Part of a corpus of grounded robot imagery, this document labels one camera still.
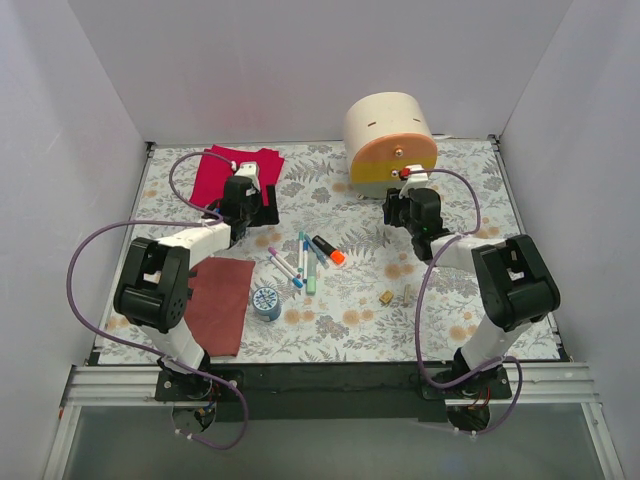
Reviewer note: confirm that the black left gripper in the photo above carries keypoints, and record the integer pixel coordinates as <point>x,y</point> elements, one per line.
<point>261,209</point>

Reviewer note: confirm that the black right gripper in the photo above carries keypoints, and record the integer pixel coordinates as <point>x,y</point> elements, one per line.
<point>400,211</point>

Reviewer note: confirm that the black orange highlighter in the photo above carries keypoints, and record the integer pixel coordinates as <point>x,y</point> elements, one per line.
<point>329,250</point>

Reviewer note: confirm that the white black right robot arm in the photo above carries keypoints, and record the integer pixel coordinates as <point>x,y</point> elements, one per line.
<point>515,286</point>

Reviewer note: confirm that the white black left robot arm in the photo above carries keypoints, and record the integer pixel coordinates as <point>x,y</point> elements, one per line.
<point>152,292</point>

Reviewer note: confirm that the teal cap white marker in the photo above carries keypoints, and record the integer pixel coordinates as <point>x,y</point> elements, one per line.
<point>300,263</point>

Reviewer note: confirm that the purple cap white marker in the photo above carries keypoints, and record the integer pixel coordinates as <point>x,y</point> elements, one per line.
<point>274,253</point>

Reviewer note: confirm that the blue pen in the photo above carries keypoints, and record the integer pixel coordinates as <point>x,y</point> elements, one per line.
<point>321,257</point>

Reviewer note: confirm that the red folded cloth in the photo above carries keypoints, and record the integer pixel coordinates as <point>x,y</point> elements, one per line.
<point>213,172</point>

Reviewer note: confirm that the blue cap white marker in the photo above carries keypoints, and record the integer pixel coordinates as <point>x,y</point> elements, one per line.
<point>292,277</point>

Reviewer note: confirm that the small beige eraser stick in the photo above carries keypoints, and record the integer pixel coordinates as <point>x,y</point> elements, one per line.
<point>406,298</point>

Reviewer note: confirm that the blue patterned tape roll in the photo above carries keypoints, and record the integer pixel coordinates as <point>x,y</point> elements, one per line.
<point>266,303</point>

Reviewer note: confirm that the small brass sharpener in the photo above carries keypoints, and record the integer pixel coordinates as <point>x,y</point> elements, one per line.
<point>386,297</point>

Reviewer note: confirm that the floral patterned table mat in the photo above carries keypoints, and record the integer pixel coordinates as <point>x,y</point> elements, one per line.
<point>364,309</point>

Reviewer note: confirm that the rust brown folded garment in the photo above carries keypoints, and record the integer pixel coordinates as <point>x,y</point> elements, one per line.
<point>215,313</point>

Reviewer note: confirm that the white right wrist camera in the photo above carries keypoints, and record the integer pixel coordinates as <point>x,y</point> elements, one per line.
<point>413,177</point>

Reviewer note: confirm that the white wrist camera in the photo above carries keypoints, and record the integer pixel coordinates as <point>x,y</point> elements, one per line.
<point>413,177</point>
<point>249,170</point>

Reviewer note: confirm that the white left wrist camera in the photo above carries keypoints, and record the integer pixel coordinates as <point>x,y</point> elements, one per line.
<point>249,170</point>

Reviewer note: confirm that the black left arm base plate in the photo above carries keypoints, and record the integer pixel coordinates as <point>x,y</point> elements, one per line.
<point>173,386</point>

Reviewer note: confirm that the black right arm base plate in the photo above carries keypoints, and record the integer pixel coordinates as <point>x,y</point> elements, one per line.
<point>493,383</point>

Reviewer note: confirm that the aluminium frame rail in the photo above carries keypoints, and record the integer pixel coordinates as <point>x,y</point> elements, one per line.
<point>331,391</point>

